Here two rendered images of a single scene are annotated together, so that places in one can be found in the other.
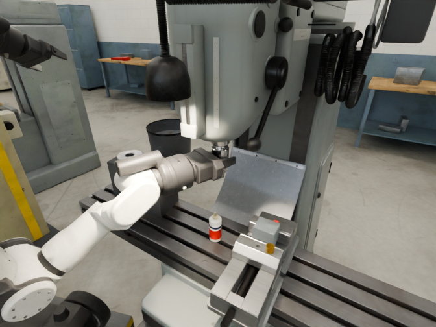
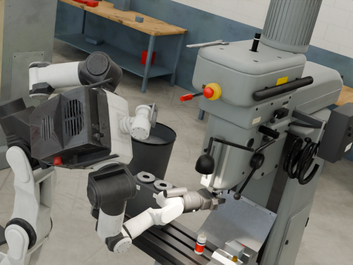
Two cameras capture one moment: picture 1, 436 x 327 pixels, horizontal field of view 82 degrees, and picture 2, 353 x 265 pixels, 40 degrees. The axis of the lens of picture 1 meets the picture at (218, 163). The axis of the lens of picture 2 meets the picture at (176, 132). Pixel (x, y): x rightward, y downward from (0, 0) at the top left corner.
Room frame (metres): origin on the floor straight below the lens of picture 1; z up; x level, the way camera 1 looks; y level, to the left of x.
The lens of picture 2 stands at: (-1.23, 0.15, 2.28)
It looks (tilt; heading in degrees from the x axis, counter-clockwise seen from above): 23 degrees down; 2
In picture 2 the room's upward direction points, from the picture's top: 12 degrees clockwise
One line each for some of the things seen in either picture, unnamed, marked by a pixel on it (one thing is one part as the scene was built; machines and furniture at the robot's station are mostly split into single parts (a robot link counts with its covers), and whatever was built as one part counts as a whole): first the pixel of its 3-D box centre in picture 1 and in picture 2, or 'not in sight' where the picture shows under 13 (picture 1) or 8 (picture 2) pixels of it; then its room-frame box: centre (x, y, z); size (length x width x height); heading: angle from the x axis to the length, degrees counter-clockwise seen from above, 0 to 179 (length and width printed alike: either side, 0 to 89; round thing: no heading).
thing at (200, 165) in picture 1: (191, 169); (198, 201); (0.55, 0.07, 1.23); 0.13 x 0.12 x 0.10; 37
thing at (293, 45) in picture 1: (257, 57); (252, 139); (0.77, -0.11, 1.47); 0.24 x 0.19 x 0.26; 58
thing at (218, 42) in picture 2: not in sight; (207, 44); (0.53, 0.17, 1.89); 0.24 x 0.04 x 0.01; 149
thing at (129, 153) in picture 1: (144, 180); (151, 198); (0.82, 0.28, 1.03); 0.22 x 0.12 x 0.20; 65
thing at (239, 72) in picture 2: not in sight; (250, 70); (0.62, -0.01, 1.81); 0.47 x 0.26 x 0.16; 148
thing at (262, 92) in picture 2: not in sight; (284, 87); (0.56, -0.15, 1.79); 0.45 x 0.04 x 0.04; 148
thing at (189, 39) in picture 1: (191, 85); (212, 161); (0.51, 0.05, 1.45); 0.04 x 0.04 x 0.21; 58
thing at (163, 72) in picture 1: (167, 76); (205, 162); (0.42, 0.08, 1.48); 0.07 x 0.07 x 0.06
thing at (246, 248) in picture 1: (257, 252); (226, 261); (0.48, -0.11, 1.02); 0.12 x 0.06 x 0.04; 60
